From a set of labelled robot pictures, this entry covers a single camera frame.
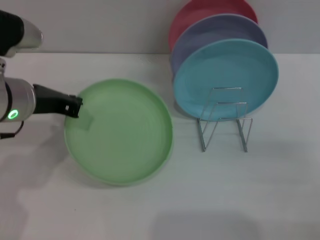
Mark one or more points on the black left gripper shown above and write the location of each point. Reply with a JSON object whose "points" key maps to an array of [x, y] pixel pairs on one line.
{"points": [[50, 102]]}

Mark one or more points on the light blue plastic plate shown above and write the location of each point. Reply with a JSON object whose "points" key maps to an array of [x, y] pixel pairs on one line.
{"points": [[225, 72]]}

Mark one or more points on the green plastic plate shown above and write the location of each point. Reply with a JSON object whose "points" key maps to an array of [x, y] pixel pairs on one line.
{"points": [[125, 140]]}

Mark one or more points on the red plastic plate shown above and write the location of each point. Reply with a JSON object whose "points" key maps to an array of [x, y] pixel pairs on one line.
{"points": [[195, 12]]}

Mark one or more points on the purple plastic plate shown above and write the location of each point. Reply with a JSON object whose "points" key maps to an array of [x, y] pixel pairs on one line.
{"points": [[220, 30]]}

